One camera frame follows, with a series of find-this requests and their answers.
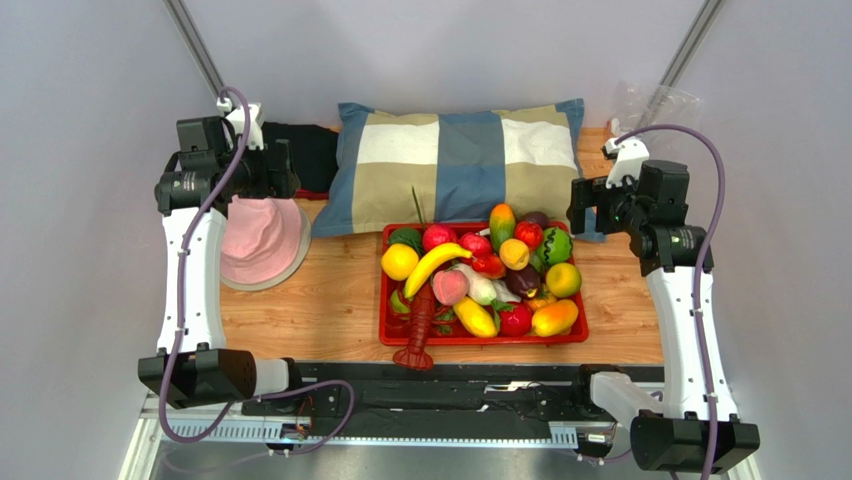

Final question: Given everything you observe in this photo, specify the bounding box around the clear orange zip top bag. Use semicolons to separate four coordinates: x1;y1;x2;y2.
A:
606;80;704;161

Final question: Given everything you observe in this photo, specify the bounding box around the green orange toy papaya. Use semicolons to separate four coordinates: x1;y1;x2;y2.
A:
489;203;516;253

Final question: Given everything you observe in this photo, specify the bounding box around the orange yellow toy mango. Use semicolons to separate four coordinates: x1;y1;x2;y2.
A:
531;299;579;337

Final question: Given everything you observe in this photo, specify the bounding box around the pink toy peach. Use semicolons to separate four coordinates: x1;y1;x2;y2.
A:
431;269;469;307

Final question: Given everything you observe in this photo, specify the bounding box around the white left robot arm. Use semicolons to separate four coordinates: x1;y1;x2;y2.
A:
137;111;298;409

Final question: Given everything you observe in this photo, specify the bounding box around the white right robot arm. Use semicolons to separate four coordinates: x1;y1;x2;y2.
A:
567;160;760;478

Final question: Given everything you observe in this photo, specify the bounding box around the black folded cloth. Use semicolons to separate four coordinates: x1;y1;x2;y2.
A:
262;122;339;200

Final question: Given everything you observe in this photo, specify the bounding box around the pink bucket hat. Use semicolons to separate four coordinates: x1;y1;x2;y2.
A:
220;197;312;292

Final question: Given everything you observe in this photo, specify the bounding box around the green toy watermelon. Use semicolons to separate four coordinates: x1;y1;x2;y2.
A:
536;227;573;266

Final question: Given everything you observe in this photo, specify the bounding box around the dark purple toy plum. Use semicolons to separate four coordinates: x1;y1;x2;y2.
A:
521;211;550;230

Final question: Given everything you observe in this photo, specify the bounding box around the red toy apple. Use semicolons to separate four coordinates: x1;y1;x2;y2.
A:
514;221;544;252

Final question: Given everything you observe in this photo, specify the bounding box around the yellow green toy apple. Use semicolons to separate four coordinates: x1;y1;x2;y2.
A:
545;262;583;298

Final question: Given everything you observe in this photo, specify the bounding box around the small orange toy fruit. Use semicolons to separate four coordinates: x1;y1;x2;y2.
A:
499;238;530;271

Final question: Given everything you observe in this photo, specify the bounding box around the dark purple toy eggplant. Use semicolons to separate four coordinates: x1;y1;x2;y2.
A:
504;265;541;300

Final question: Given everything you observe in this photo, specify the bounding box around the blue beige checkered pillow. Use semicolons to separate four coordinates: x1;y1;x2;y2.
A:
313;98;585;238

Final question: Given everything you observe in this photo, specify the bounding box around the red toy pepper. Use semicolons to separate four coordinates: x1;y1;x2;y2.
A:
471;254;506;280

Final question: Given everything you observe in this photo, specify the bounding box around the red toy tomato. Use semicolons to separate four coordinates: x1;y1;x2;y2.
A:
493;301;533;337

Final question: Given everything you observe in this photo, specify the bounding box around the dark green toy vegetable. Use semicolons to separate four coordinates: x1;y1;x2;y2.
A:
387;227;425;256

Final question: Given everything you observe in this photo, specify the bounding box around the yellow toy lemon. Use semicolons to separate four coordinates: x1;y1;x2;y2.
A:
380;243;420;281

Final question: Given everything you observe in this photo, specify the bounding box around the yellow toy banana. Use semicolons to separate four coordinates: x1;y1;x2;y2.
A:
403;243;473;299

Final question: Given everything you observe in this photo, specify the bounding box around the red plastic tray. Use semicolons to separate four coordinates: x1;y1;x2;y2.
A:
378;221;589;347

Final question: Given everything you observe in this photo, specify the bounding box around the red toy pomegranate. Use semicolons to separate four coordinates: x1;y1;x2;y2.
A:
422;224;458;252

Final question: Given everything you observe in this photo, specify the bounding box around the yellow toy squash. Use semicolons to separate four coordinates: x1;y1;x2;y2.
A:
452;296;498;338

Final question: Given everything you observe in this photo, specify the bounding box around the red toy lobster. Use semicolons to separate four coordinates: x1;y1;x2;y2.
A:
392;283;456;371

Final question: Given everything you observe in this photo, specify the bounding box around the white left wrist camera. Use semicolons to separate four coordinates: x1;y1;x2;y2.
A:
216;98;266;150

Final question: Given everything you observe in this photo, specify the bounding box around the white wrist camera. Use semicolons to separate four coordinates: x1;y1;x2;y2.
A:
602;136;650;189
216;98;266;150

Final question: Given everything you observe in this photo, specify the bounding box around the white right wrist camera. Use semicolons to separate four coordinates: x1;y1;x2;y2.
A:
602;136;650;189

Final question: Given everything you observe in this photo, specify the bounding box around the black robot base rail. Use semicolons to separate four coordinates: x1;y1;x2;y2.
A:
239;361;667;449

